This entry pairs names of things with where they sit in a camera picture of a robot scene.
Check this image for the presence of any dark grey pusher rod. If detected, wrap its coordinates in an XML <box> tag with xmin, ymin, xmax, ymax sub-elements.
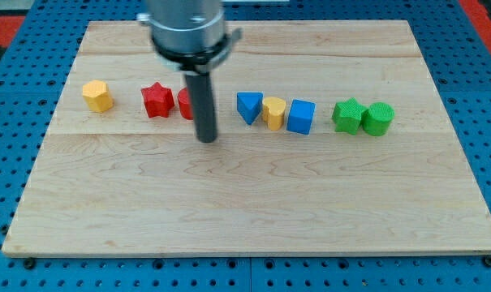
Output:
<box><xmin>184</xmin><ymin>73</ymin><xmax>218</xmax><ymax>143</ymax></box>

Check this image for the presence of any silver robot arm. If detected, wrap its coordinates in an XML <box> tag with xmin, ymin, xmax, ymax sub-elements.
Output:
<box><xmin>136</xmin><ymin>0</ymin><xmax>242</xmax><ymax>143</ymax></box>

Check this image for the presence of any yellow heart block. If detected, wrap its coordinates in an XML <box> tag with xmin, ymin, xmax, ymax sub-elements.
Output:
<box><xmin>262</xmin><ymin>97</ymin><xmax>286</xmax><ymax>131</ymax></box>

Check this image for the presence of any blue cube block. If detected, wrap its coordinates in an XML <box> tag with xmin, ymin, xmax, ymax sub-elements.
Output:
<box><xmin>286</xmin><ymin>99</ymin><xmax>316</xmax><ymax>135</ymax></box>

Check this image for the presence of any red round block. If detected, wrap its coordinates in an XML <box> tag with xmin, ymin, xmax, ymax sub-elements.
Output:
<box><xmin>177</xmin><ymin>88</ymin><xmax>193</xmax><ymax>120</ymax></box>

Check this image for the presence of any red star block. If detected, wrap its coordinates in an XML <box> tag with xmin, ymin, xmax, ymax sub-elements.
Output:
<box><xmin>140</xmin><ymin>82</ymin><xmax>174</xmax><ymax>118</ymax></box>

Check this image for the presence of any blue triangle block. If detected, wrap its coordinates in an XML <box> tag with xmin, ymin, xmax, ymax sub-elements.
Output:
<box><xmin>237</xmin><ymin>92</ymin><xmax>264</xmax><ymax>125</ymax></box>

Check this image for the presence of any yellow hexagon block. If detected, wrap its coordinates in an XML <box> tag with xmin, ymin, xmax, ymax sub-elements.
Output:
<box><xmin>82</xmin><ymin>79</ymin><xmax>114</xmax><ymax>113</ymax></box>

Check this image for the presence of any wooden board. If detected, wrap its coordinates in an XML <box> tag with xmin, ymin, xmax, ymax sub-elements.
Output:
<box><xmin>2</xmin><ymin>20</ymin><xmax>491</xmax><ymax>258</ymax></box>

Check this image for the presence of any green star block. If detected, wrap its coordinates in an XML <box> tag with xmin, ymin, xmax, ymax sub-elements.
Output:
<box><xmin>331</xmin><ymin>97</ymin><xmax>368</xmax><ymax>135</ymax></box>

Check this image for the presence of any green cylinder block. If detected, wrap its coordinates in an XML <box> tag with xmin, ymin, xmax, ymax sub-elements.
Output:
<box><xmin>362</xmin><ymin>102</ymin><xmax>395</xmax><ymax>136</ymax></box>

